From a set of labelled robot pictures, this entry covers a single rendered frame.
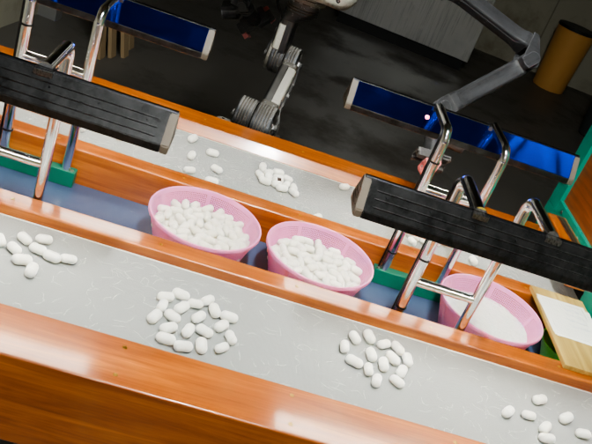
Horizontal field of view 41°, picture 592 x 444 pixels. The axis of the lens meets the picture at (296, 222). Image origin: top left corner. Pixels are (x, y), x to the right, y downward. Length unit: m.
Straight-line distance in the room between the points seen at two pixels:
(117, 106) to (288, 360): 0.57
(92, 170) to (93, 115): 0.57
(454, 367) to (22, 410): 0.88
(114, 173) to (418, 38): 5.60
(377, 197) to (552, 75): 6.75
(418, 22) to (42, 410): 6.28
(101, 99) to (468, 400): 0.92
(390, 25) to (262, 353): 6.00
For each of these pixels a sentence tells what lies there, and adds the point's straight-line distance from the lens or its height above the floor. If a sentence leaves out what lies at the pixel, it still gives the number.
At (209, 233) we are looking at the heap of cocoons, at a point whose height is 0.74.
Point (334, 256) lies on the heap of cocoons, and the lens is 1.92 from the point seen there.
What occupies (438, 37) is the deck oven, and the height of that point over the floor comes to 0.21.
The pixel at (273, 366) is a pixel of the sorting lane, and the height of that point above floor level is 0.74.
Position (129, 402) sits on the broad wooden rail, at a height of 0.74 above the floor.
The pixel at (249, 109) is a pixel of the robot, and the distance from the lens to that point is 2.48.
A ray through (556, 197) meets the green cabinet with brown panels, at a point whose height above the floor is 0.87.
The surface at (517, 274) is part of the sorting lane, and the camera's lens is 2.27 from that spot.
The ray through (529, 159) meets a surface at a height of 1.07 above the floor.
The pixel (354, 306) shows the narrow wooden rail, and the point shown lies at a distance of 1.72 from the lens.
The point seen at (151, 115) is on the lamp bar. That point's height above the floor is 1.10.
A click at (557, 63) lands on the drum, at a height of 0.27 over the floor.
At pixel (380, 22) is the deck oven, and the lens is 7.35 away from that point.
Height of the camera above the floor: 1.66
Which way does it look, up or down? 27 degrees down
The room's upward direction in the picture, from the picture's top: 22 degrees clockwise
